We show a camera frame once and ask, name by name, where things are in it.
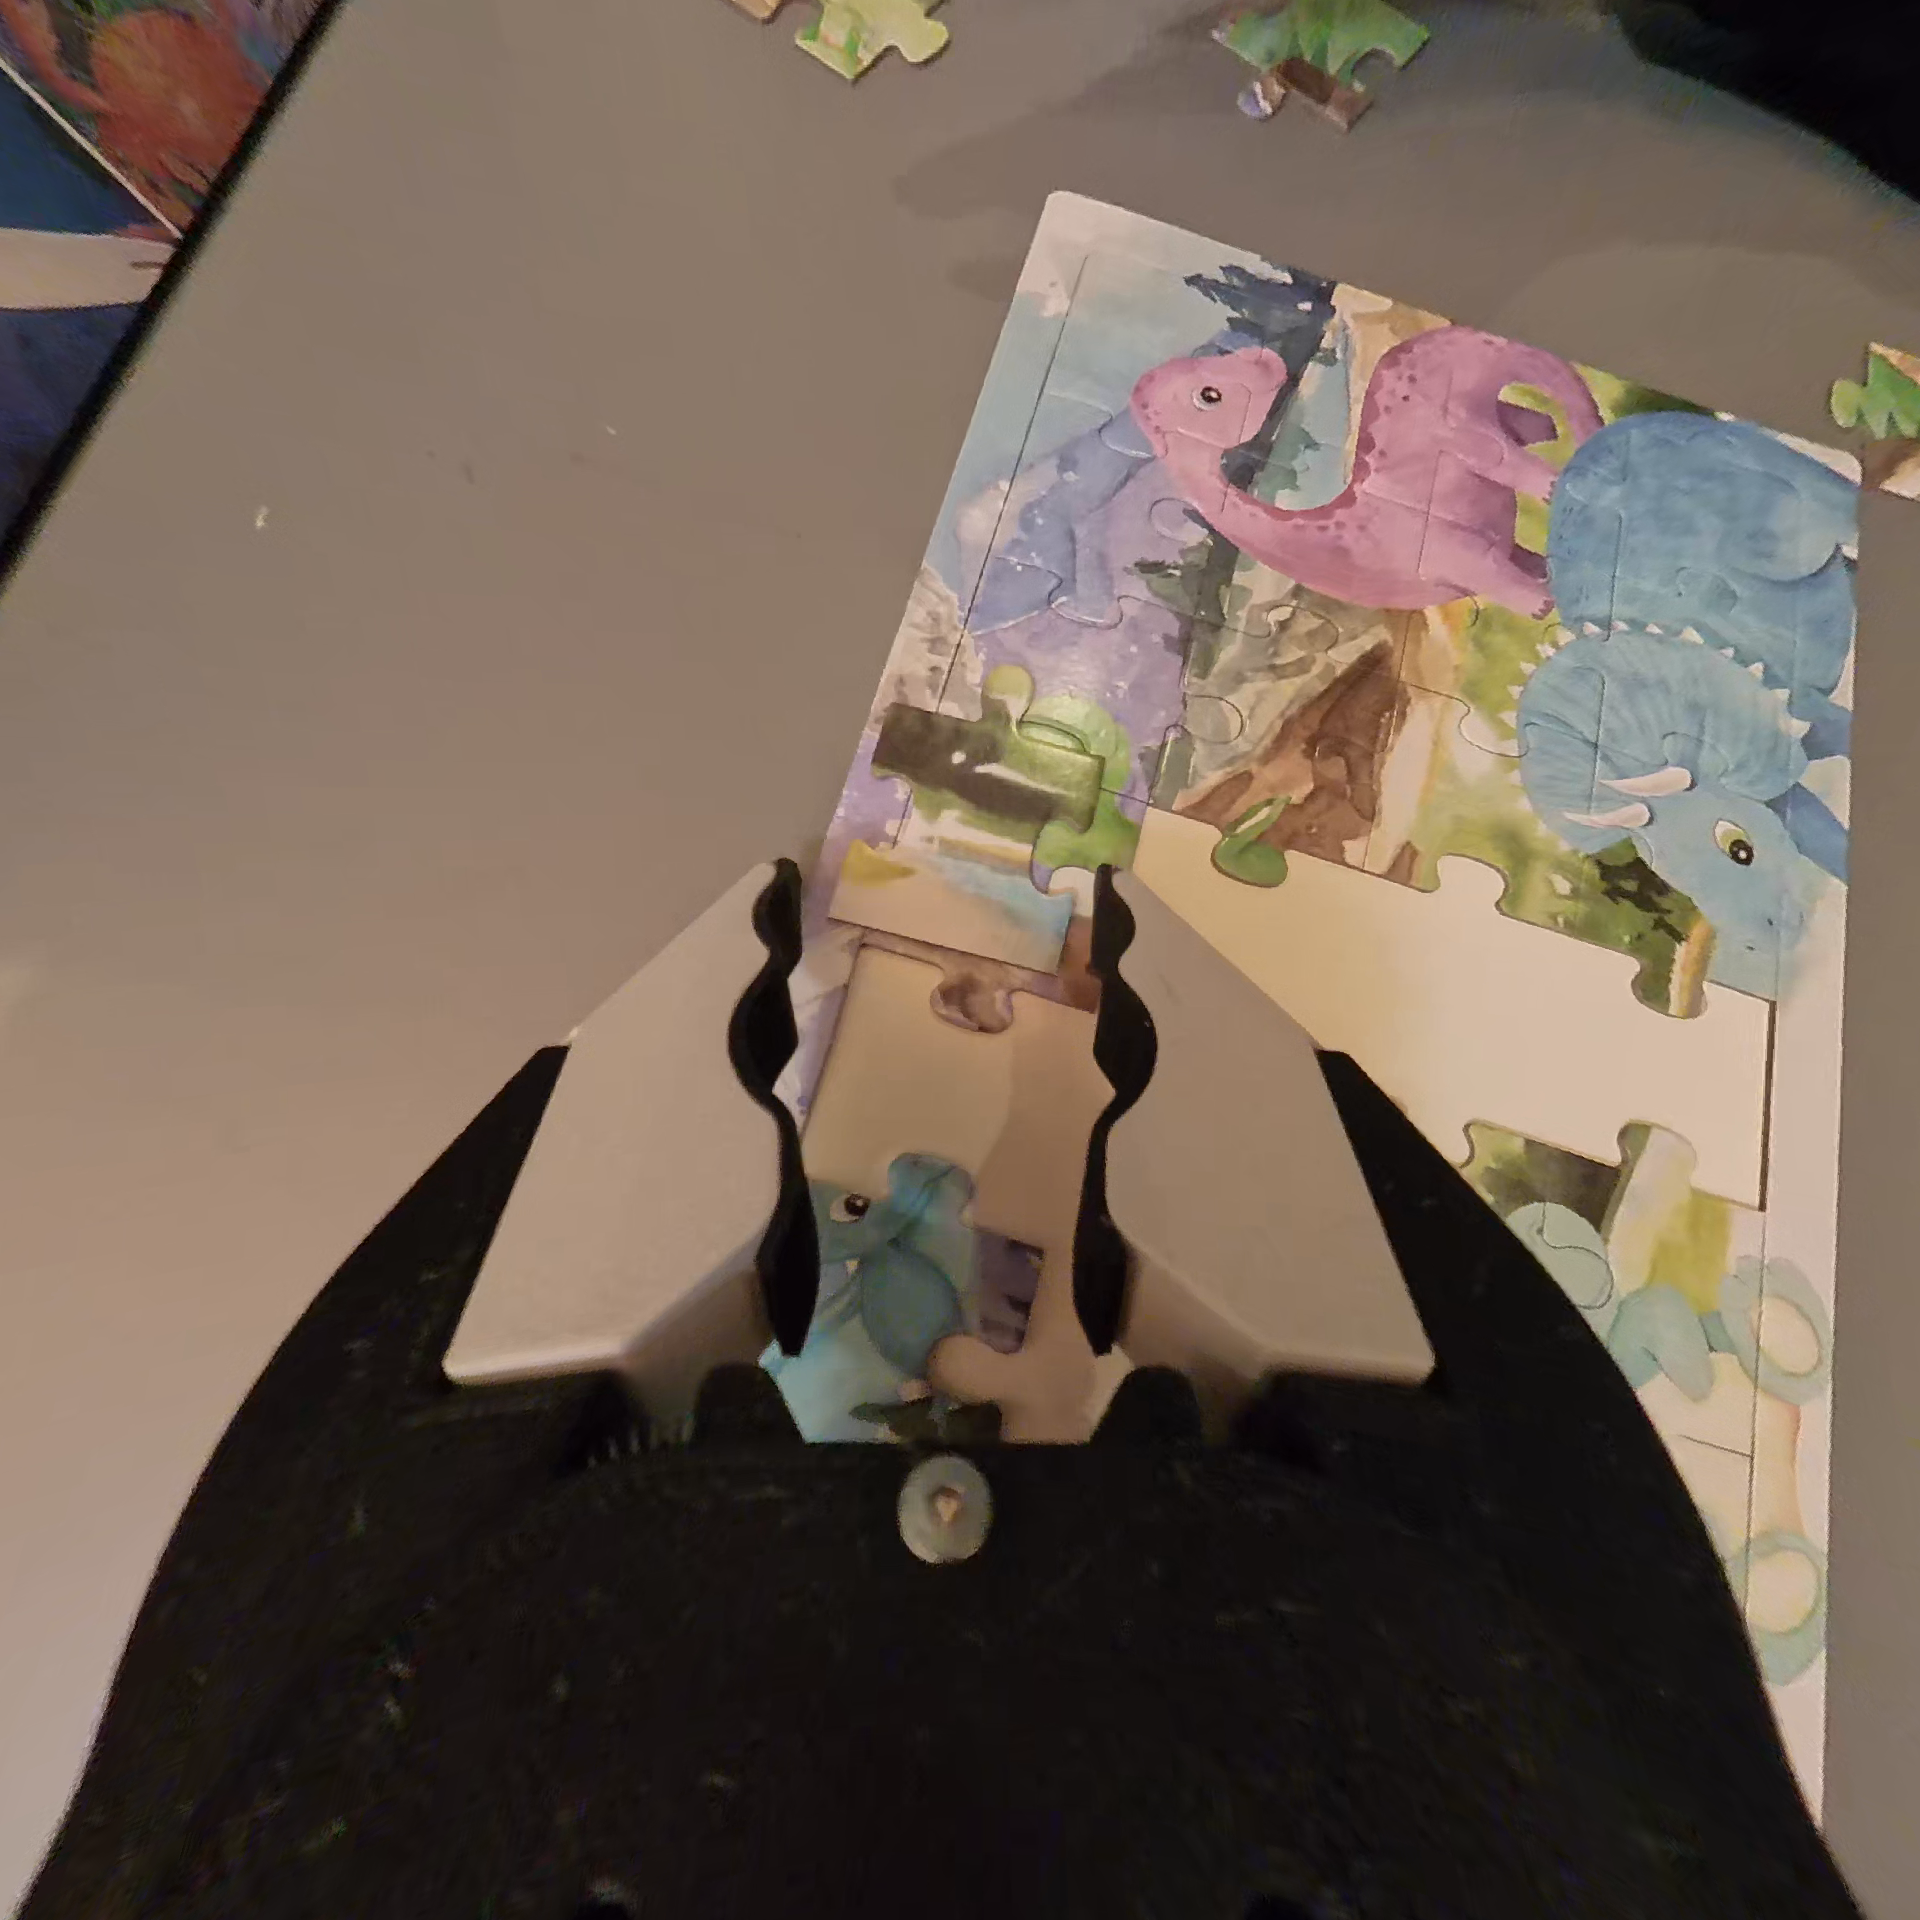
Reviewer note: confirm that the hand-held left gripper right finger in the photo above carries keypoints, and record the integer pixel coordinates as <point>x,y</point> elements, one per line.
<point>1277,1201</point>

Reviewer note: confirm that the green and brown puzzle piece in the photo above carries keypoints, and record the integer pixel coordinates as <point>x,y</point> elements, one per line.
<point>1319,54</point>

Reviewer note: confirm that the light green puzzle piece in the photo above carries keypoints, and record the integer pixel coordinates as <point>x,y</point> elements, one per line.
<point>870,23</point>

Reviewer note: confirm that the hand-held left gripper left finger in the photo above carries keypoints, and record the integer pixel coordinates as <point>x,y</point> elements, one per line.
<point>629,1201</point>

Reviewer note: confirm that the dinosaur jigsaw puzzle board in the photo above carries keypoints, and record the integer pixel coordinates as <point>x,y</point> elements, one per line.
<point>1501,495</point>

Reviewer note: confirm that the white and green puzzle piece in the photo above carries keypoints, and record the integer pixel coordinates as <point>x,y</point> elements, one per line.
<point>961,900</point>

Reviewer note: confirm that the printed jigsaw puzzle box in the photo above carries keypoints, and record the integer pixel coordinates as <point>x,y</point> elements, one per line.
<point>150,120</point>

